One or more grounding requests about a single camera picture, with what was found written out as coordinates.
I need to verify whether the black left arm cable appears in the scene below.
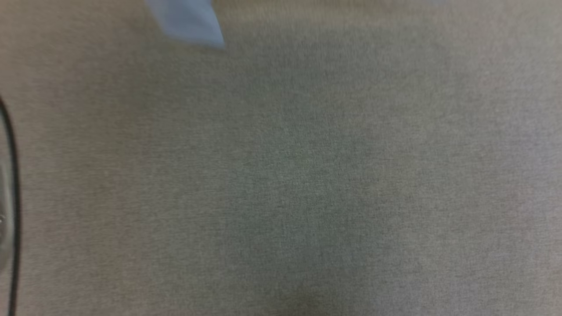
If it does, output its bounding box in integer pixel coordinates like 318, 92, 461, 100
0, 96, 22, 316

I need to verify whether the light blue garment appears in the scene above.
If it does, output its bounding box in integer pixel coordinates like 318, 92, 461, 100
144, 0, 226, 49

